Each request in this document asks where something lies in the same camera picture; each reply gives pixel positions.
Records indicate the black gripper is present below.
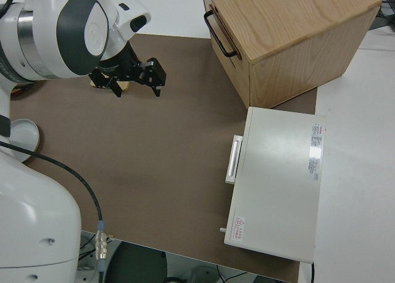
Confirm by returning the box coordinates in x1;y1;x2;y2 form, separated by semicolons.
88;46;168;99

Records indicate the gray plate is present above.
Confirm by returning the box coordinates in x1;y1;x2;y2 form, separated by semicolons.
9;118;43;164

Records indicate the brown table mat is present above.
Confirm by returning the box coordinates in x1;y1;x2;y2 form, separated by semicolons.
9;33;318;283

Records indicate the light wooden box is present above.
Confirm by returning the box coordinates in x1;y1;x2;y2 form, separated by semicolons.
200;0;382;110

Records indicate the white toaster oven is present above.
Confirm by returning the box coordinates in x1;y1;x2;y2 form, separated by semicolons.
218;106;327;264

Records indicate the black box handle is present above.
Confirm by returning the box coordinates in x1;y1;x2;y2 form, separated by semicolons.
203;10;239;59

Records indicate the black cable with metal connector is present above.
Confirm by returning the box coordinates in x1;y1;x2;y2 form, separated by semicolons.
0;142;108;283

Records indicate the silver toaster oven handle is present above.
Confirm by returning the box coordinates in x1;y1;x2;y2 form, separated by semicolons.
225;134;244;185

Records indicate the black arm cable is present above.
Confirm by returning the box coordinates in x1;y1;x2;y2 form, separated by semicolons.
0;0;15;17

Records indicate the black round pedestal base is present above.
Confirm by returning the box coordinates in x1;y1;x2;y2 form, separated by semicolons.
106;242;168;283

